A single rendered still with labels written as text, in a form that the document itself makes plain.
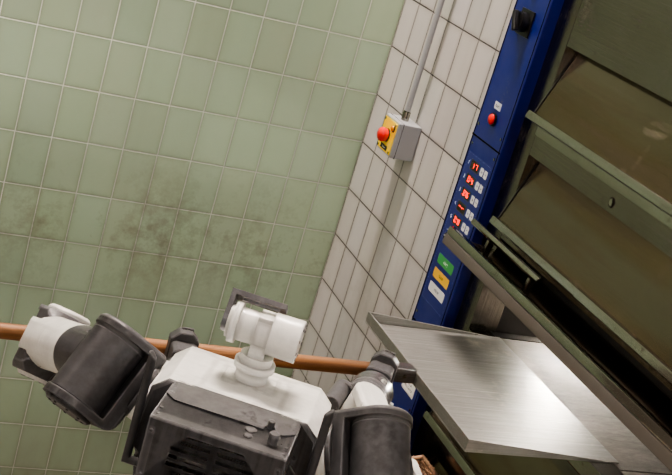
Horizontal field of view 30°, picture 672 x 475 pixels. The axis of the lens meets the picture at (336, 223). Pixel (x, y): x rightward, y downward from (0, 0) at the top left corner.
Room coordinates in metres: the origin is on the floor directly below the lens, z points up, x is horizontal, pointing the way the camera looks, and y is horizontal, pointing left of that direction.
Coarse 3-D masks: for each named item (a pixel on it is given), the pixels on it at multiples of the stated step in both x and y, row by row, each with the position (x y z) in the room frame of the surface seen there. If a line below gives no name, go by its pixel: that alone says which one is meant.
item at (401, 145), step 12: (384, 120) 3.37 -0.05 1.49; (396, 120) 3.32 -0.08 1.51; (396, 132) 3.29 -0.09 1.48; (408, 132) 3.30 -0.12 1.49; (420, 132) 3.32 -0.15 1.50; (384, 144) 3.33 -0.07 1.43; (396, 144) 3.29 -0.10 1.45; (408, 144) 3.30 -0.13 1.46; (396, 156) 3.29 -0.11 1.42; (408, 156) 3.31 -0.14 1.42
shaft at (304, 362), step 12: (0, 324) 2.05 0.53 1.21; (12, 324) 2.06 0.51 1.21; (0, 336) 2.04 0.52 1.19; (12, 336) 2.05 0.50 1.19; (204, 348) 2.21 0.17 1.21; (216, 348) 2.22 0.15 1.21; (228, 348) 2.23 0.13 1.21; (240, 348) 2.25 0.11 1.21; (276, 360) 2.26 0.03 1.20; (300, 360) 2.29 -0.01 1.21; (312, 360) 2.30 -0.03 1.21; (324, 360) 2.31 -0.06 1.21; (336, 360) 2.33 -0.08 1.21; (348, 360) 2.34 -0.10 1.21; (336, 372) 2.32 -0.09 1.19; (348, 372) 2.33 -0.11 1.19; (360, 372) 2.34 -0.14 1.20
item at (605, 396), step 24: (504, 264) 2.70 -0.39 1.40; (528, 312) 2.37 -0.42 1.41; (552, 312) 2.46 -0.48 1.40; (552, 336) 2.28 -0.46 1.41; (576, 336) 2.36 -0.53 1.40; (600, 336) 2.44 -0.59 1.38; (576, 360) 2.19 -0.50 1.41; (600, 360) 2.26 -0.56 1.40; (624, 360) 2.34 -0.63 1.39; (600, 384) 2.11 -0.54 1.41; (624, 384) 2.17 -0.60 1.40; (648, 384) 2.24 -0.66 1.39; (624, 408) 2.03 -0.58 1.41; (648, 408) 2.09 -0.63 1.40; (648, 432) 1.96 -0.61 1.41
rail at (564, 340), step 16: (464, 240) 2.67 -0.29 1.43; (480, 256) 2.59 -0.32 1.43; (496, 272) 2.52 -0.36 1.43; (512, 288) 2.45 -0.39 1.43; (528, 304) 2.38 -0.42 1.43; (544, 320) 2.32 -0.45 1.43; (560, 336) 2.26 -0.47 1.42; (576, 352) 2.20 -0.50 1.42; (592, 368) 2.14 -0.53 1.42; (608, 384) 2.09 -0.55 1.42; (624, 400) 2.04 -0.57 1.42; (640, 416) 1.99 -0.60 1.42; (656, 432) 1.94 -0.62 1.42
